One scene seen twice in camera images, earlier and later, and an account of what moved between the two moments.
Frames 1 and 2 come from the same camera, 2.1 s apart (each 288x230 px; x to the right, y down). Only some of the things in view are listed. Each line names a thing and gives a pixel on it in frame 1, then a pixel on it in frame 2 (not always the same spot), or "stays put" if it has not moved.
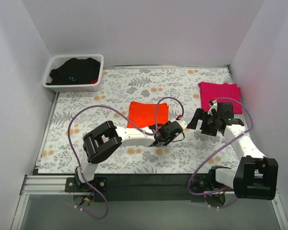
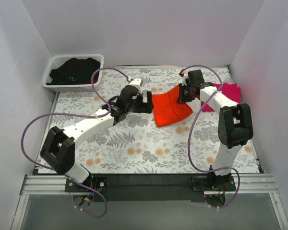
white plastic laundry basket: (74, 73) stays put
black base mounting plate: (143, 187) stays put
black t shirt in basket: (76, 71) stays put
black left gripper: (161, 138) to (147, 102)
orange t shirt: (143, 115) to (167, 110)
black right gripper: (205, 123) to (182, 94)
